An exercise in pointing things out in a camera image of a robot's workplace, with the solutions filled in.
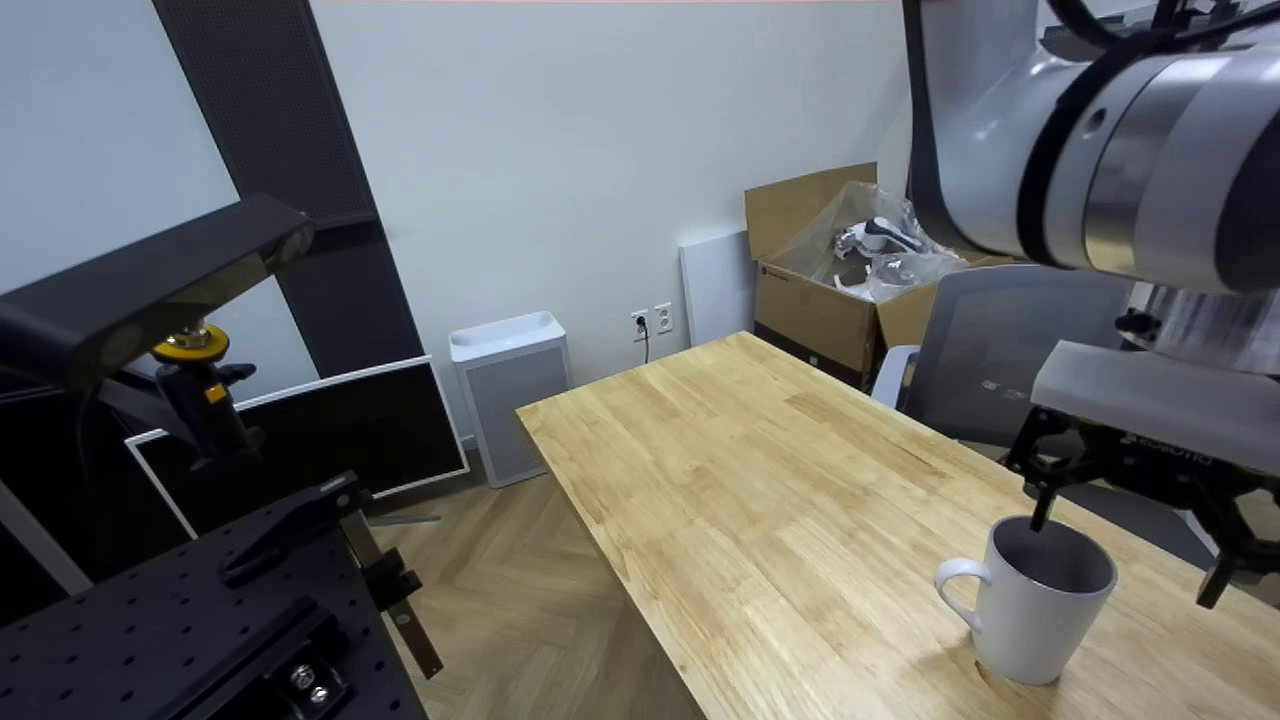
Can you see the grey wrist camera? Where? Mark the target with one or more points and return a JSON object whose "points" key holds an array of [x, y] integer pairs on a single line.
{"points": [[1163, 402]]}

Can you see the grey mesh office chair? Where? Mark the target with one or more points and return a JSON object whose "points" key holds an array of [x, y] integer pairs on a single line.
{"points": [[986, 363]]}

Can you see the white air purifier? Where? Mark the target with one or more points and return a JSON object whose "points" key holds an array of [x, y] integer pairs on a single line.
{"points": [[512, 387]]}

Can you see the white flat panel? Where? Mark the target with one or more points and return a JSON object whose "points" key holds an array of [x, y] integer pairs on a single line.
{"points": [[715, 287]]}

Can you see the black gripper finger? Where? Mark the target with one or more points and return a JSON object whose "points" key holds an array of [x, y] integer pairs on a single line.
{"points": [[1245, 540], [1060, 462]]}

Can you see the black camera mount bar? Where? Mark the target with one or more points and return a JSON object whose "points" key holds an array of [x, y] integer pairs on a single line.
{"points": [[133, 287]]}

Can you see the clear plastic bag with metal parts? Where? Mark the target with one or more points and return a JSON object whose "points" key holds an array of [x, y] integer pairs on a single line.
{"points": [[867, 253]]}

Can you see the brown cardboard box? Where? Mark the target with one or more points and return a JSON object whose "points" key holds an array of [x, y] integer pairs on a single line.
{"points": [[812, 314]]}

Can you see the black clamp lever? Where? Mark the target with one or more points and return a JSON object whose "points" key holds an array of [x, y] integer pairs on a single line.
{"points": [[285, 535]]}

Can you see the black diagonal beam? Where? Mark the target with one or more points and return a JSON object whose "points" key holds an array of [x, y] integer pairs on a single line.
{"points": [[292, 175]]}

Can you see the black monitor with white frame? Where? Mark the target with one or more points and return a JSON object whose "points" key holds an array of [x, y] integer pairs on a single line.
{"points": [[361, 426]]}

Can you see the yellow and black knob clamp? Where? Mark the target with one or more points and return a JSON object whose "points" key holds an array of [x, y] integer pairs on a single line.
{"points": [[194, 346]]}

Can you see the white wall outlet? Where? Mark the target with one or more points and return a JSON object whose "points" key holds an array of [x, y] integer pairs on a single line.
{"points": [[662, 316]]}

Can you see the black optical breadboard table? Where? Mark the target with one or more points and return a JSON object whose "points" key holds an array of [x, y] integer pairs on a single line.
{"points": [[133, 642]]}

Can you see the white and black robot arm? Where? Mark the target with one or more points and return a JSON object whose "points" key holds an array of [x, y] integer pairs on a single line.
{"points": [[1147, 147]]}

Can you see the white ceramic mug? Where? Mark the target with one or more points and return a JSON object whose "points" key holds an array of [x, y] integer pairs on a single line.
{"points": [[1034, 627]]}

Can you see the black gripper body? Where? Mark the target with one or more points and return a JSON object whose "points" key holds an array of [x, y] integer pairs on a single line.
{"points": [[1183, 474]]}

